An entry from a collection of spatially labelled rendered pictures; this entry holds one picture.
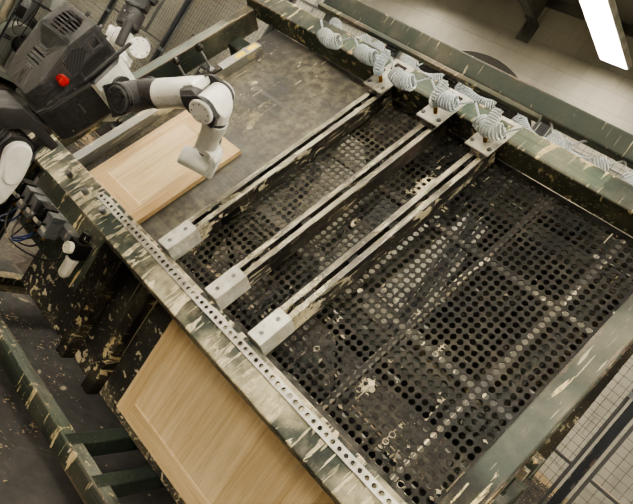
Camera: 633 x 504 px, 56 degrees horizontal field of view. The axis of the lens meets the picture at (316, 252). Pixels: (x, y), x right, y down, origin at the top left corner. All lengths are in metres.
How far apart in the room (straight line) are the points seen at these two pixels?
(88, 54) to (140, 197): 0.60
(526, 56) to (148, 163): 5.81
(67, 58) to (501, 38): 6.43
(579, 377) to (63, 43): 1.72
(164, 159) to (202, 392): 0.92
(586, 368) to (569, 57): 5.92
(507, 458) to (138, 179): 1.62
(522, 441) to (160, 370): 1.28
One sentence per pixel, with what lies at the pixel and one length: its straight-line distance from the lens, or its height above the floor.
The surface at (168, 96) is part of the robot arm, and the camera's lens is 1.80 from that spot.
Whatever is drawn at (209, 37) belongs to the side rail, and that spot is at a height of 1.60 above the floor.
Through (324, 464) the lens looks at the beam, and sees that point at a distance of 1.62.
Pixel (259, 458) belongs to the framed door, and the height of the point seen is 0.57.
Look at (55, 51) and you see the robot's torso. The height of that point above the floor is 1.29.
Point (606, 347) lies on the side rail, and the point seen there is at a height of 1.49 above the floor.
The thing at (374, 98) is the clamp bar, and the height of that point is 1.75.
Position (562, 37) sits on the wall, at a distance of 7.60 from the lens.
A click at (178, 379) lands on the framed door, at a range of 2.22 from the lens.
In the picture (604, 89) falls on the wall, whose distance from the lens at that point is 7.17.
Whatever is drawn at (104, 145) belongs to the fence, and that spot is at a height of 1.00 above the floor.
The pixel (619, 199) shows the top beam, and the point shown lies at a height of 1.88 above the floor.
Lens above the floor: 1.52
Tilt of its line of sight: 9 degrees down
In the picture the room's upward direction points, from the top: 34 degrees clockwise
